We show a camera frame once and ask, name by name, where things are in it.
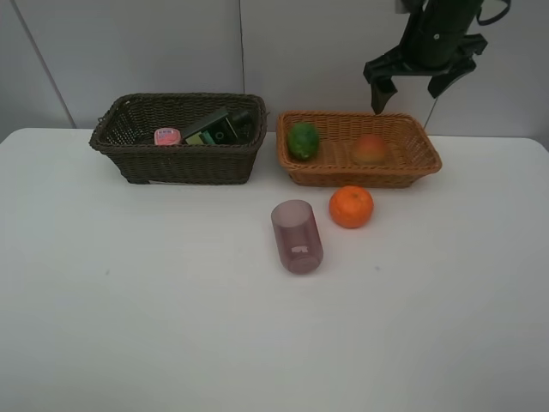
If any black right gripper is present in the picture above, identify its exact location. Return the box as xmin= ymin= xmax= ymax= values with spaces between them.
xmin=363 ymin=34 xmax=488 ymax=114

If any red yellow bun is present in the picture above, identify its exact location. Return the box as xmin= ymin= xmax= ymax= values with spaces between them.
xmin=351 ymin=134 xmax=388 ymax=165

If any green lime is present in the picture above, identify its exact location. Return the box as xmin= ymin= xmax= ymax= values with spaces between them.
xmin=287 ymin=123 xmax=320 ymax=161

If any orange mandarin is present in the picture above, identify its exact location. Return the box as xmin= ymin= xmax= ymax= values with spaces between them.
xmin=329 ymin=185 xmax=374 ymax=229

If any black green Mentholatum bottle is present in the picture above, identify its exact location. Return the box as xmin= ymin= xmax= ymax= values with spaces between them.
xmin=181 ymin=107 xmax=252 ymax=145

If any purple plastic cup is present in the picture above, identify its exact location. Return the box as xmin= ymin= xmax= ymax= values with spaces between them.
xmin=271 ymin=199 xmax=323 ymax=275

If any pink tube bottle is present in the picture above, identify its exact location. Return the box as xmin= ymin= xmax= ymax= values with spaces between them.
xmin=154 ymin=128 xmax=182 ymax=146

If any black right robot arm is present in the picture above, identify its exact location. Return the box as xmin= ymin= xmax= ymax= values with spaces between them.
xmin=364 ymin=0 xmax=488 ymax=114

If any orange wicker basket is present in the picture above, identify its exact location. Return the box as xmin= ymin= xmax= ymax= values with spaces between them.
xmin=276 ymin=111 xmax=442 ymax=189

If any dark brown wicker basket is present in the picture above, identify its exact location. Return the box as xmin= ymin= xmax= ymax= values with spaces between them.
xmin=89 ymin=93 xmax=267 ymax=185

